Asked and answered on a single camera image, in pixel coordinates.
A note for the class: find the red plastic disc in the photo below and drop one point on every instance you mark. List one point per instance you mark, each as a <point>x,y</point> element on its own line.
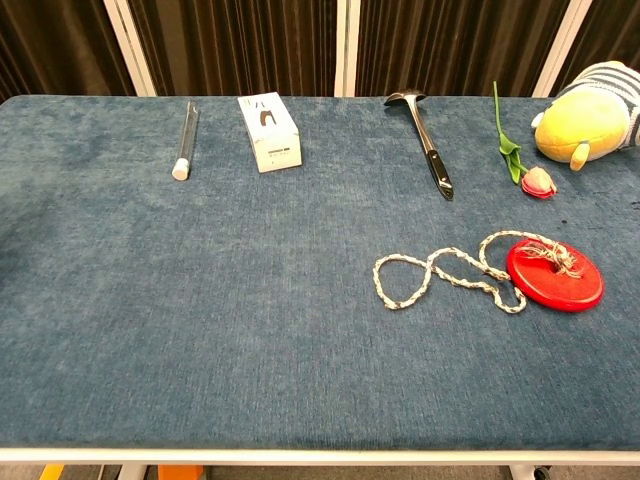
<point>550,294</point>

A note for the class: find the blue fabric table cover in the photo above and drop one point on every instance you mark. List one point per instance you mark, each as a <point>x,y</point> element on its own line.
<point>250,310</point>

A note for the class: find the white cardboard product box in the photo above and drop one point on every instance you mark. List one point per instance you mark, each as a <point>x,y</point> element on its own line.
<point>272,135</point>

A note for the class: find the glass test tube white cap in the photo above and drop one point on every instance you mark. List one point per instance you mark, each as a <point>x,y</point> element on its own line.
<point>180,169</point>

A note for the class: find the dark pleated curtain panel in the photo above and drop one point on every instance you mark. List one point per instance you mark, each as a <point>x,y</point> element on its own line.
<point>55,45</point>
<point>610,30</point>
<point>450,45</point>
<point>235,45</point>

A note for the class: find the artificial pink tulip green stem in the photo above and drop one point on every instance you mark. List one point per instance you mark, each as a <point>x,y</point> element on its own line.
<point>537,181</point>

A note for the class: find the yellow plush toy striped shirt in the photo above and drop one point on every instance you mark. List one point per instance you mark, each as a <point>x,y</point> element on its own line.
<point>580,125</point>

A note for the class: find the white divider frame post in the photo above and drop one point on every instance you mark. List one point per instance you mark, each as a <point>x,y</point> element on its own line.
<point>131,50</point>
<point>347,50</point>
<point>562,50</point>

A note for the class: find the white table frame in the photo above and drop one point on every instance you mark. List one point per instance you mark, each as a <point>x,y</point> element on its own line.
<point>320,457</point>

